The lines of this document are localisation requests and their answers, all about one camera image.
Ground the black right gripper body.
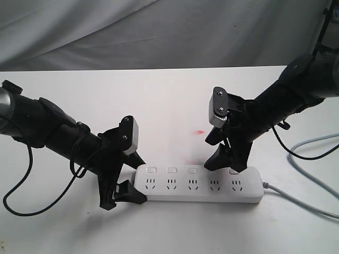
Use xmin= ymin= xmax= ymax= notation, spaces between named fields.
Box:
xmin=205 ymin=93 xmax=252 ymax=157

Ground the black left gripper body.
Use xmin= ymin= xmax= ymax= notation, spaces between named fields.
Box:
xmin=94 ymin=120 xmax=127 ymax=211

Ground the white five-socket power strip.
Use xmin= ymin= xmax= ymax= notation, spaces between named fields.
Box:
xmin=134 ymin=165 xmax=264 ymax=204

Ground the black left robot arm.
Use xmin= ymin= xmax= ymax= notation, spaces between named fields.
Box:
xmin=1 ymin=80 xmax=147 ymax=217

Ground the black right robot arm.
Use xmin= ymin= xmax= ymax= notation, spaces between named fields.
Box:
xmin=204 ymin=54 xmax=338 ymax=173

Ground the black backdrop stand pole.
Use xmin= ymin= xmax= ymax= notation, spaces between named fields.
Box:
xmin=312 ymin=1 xmax=338 ymax=57

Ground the white backdrop cloth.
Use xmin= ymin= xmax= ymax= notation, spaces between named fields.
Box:
xmin=1 ymin=1 xmax=330 ymax=71

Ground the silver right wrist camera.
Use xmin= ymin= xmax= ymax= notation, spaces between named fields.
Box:
xmin=209 ymin=87 xmax=229 ymax=129

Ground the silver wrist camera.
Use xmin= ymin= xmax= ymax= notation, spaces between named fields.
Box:
xmin=121 ymin=115 xmax=139 ymax=156
xmin=209 ymin=87 xmax=229 ymax=129

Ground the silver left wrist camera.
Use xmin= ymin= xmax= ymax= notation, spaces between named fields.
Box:
xmin=121 ymin=115 xmax=139 ymax=156

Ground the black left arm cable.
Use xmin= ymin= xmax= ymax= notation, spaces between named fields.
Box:
xmin=3 ymin=120 xmax=88 ymax=215

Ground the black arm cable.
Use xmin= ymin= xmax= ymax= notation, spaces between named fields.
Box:
xmin=3 ymin=120 xmax=88 ymax=215
xmin=270 ymin=124 xmax=339 ymax=160

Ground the grey power cable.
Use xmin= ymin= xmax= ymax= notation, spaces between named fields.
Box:
xmin=262 ymin=133 xmax=339 ymax=219

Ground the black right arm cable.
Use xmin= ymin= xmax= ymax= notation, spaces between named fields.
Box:
xmin=270 ymin=124 xmax=339 ymax=160

